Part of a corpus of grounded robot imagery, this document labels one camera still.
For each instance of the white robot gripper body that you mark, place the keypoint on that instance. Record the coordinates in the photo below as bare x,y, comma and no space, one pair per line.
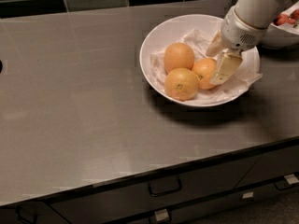
237,32

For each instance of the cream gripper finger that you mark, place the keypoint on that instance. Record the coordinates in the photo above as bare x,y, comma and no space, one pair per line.
215,46
227,64

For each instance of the orange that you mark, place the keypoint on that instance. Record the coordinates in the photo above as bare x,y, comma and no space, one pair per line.
178,55
204,69
181,84

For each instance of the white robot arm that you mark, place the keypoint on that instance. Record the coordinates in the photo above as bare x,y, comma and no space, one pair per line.
259,13

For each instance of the white paper napkin in bowl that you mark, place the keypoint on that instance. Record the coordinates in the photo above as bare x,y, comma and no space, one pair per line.
239,83

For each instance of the white bowl with oranges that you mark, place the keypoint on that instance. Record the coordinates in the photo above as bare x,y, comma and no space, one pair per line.
170,31

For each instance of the white bowl with strawberries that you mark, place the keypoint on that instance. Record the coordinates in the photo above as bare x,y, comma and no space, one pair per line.
283,36

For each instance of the red strawberries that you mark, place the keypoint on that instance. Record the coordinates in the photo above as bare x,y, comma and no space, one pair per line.
292,19

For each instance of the dark upper right drawer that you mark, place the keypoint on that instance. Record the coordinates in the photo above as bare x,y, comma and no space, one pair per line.
271,165

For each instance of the dark drawer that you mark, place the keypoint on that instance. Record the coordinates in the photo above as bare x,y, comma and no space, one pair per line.
30,213
271,203
131,202
271,165

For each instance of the dark lower drawer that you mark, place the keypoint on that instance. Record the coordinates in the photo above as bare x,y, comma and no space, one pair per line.
271,203

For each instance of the dark upper middle drawer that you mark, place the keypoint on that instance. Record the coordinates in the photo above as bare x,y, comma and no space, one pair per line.
131,202

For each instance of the dark left drawer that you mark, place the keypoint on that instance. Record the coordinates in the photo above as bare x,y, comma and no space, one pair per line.
30,213

